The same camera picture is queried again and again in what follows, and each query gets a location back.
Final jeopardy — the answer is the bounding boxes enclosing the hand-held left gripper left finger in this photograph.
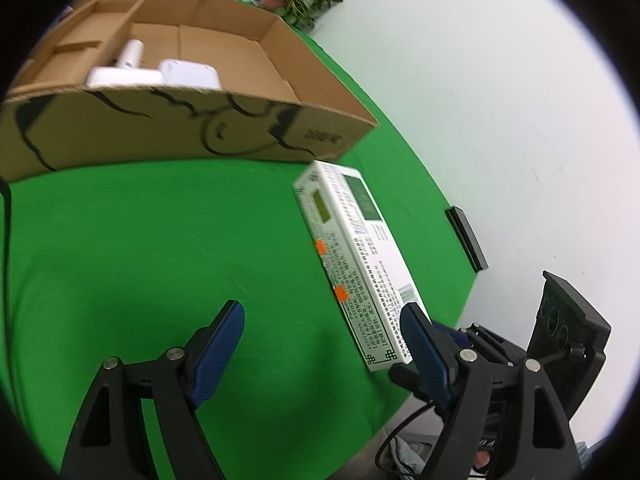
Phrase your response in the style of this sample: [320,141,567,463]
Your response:
[59,300,246,480]

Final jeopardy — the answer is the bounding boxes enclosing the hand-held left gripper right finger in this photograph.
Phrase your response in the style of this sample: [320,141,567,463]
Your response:
[400,302,586,480]

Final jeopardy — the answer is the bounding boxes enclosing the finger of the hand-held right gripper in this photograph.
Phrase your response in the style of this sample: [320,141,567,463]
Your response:
[432,324,527,368]
[389,364,436,404]

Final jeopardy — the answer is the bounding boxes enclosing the white printed paper box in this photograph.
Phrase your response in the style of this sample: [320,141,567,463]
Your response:
[292,160,431,373]

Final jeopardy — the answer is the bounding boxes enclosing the large printed cardboard box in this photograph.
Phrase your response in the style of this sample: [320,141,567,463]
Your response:
[0,0,380,183]

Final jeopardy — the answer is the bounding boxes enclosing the white plastic case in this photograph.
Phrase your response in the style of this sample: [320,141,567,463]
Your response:
[159,58,222,92]

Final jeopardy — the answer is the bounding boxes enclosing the white handheld fan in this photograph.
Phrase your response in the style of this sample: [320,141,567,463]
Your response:
[85,39,166,88]

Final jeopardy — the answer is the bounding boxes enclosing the narrow brown cardboard box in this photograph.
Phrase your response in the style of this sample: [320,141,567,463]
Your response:
[10,0,146,96]

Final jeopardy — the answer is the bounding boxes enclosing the person's blue jeans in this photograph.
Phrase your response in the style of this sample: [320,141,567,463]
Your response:
[387,434,443,480]

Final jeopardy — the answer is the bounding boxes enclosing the black rectangular bar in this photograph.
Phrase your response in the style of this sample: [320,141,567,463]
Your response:
[445,206,489,273]

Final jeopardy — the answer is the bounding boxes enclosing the green tablecloth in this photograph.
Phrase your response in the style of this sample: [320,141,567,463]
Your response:
[0,0,478,480]

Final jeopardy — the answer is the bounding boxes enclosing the black cable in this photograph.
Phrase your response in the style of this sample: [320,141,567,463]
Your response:
[0,175,13,321]
[375,400,451,480]

